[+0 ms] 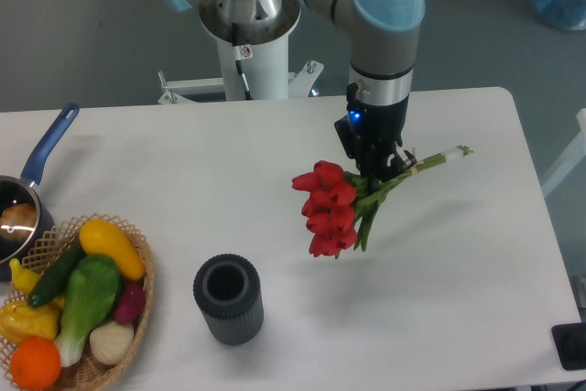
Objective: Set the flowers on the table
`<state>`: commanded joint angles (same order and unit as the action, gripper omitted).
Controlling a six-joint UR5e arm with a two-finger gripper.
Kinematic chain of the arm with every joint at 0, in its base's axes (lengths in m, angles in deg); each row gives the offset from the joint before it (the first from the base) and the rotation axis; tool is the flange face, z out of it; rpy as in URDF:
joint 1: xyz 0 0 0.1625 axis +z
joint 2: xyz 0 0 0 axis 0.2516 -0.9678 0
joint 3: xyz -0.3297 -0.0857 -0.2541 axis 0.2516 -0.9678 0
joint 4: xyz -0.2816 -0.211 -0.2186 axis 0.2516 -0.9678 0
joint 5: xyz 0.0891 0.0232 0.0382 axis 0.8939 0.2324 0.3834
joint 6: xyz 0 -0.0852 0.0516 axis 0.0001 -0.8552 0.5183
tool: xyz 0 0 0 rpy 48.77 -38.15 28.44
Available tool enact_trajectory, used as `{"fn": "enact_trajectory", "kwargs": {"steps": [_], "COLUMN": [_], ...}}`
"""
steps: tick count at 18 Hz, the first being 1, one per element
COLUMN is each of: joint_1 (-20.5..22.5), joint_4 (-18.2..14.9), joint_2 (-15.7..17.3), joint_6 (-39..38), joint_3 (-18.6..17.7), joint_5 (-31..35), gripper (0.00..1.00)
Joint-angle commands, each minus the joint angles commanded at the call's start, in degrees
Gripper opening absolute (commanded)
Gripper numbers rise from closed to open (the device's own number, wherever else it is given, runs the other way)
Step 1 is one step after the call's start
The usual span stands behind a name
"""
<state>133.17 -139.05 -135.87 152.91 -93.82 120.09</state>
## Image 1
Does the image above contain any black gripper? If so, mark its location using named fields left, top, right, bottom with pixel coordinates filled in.
left=334, top=82, right=418, bottom=181

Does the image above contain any red tulip bouquet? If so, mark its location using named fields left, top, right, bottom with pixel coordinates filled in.
left=292, top=146, right=473, bottom=257

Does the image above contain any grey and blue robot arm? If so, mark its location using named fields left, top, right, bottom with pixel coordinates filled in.
left=166, top=0, right=426, bottom=182

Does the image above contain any dark grey ribbed vase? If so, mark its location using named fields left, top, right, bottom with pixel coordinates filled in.
left=192, top=254, right=264, bottom=346

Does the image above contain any black device at table edge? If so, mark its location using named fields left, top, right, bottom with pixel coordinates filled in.
left=551, top=322, right=585, bottom=371

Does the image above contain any purple red radish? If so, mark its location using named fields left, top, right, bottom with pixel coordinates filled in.
left=113, top=281, right=146, bottom=324

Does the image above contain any yellow squash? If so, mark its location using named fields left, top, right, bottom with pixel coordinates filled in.
left=79, top=219, right=146, bottom=281

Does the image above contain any green bok choy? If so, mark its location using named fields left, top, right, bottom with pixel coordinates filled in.
left=54, top=255, right=121, bottom=368

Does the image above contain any white garlic bulb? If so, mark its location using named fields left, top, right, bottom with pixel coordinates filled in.
left=90, top=320, right=134, bottom=365

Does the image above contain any woven wicker basket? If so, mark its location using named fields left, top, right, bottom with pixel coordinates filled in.
left=1, top=213, right=155, bottom=390

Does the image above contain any dark green cucumber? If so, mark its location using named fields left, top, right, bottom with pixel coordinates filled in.
left=27, top=242, right=86, bottom=308

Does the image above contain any brown bread roll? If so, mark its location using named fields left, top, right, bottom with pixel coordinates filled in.
left=1, top=203, right=37, bottom=244

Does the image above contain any yellow banana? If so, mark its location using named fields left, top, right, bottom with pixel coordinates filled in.
left=9, top=258, right=41, bottom=295

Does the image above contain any yellow bell pepper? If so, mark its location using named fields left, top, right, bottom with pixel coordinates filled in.
left=1, top=300, right=60, bottom=345

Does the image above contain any orange fruit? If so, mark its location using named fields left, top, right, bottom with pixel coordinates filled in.
left=9, top=337, right=61, bottom=390

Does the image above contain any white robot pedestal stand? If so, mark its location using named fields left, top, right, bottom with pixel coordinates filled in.
left=157, top=0, right=324, bottom=105

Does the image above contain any black cable on pedestal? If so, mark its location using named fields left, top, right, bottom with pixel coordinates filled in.
left=231, top=22, right=255, bottom=102

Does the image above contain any white furniture frame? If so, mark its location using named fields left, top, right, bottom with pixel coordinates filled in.
left=541, top=108, right=585, bottom=198

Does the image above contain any blue handled saucepan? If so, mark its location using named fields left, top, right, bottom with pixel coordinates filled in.
left=1, top=103, right=80, bottom=282

